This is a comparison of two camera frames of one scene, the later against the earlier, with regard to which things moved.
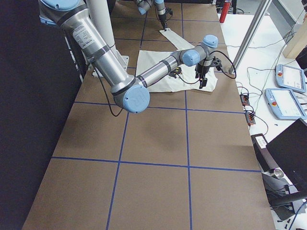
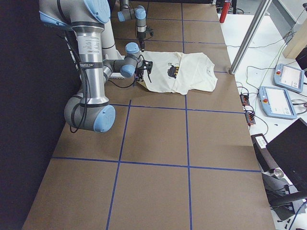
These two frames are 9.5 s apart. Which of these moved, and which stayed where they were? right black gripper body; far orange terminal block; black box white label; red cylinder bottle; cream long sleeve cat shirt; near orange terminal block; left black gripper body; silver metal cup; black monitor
Moved: cream long sleeve cat shirt; left black gripper body; right black gripper body
Stayed: silver metal cup; black box white label; far orange terminal block; near orange terminal block; red cylinder bottle; black monitor
